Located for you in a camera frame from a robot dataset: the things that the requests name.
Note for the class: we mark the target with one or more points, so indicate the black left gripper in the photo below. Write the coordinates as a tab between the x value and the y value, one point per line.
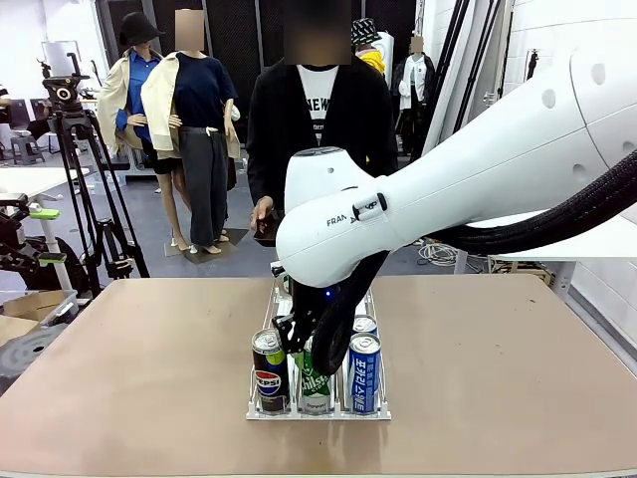
12	231

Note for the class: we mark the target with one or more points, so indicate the mannequin with white jacket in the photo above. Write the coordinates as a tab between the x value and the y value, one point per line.
415	74

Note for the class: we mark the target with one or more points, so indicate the person's right hand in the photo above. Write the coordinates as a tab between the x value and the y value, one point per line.
261	208

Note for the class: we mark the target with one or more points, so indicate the black leaning pole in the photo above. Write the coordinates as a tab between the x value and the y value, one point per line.
451	74
475	74

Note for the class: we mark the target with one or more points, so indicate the black Pepsi can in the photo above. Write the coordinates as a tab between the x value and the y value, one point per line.
269	383

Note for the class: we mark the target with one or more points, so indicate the black camera tripod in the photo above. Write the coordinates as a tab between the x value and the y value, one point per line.
67	119

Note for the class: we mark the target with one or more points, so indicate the gray round disc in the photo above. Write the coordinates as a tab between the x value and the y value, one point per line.
25	353

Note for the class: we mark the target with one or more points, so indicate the person in black jacket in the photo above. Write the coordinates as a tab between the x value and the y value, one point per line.
278	124

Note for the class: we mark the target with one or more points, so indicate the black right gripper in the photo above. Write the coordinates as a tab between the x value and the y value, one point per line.
304	304

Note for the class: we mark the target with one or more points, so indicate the mannequin with yellow hoodie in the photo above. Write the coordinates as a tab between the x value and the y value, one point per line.
373	60

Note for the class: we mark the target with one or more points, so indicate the blue Pocari Sweat can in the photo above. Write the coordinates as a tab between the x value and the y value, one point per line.
365	323
364	378

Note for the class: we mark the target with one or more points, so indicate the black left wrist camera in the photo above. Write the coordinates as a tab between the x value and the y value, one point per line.
12	200

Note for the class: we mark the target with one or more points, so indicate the person's right forearm black sleeve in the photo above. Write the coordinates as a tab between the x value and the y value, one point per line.
258	174

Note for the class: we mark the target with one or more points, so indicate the black light stand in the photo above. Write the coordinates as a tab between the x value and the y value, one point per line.
532	65

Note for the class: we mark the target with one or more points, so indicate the dark brown serving tray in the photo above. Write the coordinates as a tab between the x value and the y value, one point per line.
266	234

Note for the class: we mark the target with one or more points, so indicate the mannequin with black hat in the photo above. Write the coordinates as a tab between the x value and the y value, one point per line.
137	74

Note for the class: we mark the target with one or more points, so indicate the white table with white legs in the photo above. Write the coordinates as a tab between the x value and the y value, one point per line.
20	181

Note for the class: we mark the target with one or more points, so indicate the dark mannequin base plate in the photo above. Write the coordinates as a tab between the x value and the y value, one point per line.
234	236

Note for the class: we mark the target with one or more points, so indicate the gray stool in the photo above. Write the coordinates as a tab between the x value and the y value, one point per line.
25	144

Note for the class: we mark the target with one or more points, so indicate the open cardboard box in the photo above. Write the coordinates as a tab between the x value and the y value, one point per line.
35	304

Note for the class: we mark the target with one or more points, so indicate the mannequin with cream jacket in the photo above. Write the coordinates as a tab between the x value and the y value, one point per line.
199	99

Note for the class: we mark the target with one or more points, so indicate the black bag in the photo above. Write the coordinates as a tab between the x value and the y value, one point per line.
50	274

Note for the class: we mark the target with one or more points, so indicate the large white table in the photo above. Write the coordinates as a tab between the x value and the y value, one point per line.
572	244

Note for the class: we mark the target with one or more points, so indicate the white can dispenser rack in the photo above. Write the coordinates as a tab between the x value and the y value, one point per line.
279	305

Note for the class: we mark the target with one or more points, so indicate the white board on stand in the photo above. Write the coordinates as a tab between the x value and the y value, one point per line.
60	57

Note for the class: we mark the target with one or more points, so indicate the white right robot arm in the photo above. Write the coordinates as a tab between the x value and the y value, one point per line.
473	174

